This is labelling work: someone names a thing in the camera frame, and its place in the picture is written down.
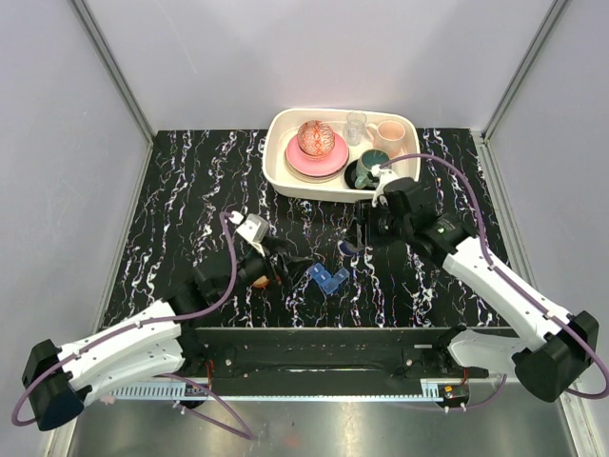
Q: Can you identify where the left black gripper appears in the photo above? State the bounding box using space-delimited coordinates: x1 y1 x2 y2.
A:
217 236 314 305

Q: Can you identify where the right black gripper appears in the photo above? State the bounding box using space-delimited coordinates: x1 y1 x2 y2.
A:
344 198 412 248

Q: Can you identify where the blue pill organizer box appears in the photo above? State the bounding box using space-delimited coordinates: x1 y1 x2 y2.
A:
308 263 350 295

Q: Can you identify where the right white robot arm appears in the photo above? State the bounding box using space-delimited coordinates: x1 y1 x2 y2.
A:
339 178 599 403

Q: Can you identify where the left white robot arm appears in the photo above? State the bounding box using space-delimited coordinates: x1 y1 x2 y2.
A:
17 237 314 431

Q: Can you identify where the black saucer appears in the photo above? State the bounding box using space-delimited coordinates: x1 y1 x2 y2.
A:
343 160 379 190

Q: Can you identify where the green ceramic mug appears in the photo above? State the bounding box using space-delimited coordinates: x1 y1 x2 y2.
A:
354 149 389 189

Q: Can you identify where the cream plate under pink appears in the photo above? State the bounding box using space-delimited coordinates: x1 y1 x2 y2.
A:
284 159 344 184

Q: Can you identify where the white rectangular dish tub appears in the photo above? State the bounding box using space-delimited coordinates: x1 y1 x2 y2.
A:
262 108 422 203

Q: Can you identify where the pink ceramic mug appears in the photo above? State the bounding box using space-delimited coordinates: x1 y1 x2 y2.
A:
366 120 406 159

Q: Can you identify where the orange patterned bowl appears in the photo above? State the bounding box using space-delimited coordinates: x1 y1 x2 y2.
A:
297 120 335 159

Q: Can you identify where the clear drinking glass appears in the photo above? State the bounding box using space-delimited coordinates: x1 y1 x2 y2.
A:
344 111 367 147

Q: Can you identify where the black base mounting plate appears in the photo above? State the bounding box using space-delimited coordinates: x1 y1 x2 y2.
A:
180 328 489 398

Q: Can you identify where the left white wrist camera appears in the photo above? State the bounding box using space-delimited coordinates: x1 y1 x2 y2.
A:
229 211 269 256

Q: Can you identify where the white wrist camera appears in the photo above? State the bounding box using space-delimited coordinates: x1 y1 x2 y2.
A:
370 164 399 208
229 211 269 256

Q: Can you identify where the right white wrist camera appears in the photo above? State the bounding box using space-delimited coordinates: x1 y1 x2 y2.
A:
370 164 399 208

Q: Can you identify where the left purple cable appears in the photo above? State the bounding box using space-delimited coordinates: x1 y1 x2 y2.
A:
10 211 256 440

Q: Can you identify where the white slotted cable duct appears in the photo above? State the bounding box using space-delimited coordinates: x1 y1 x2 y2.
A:
110 382 443 403

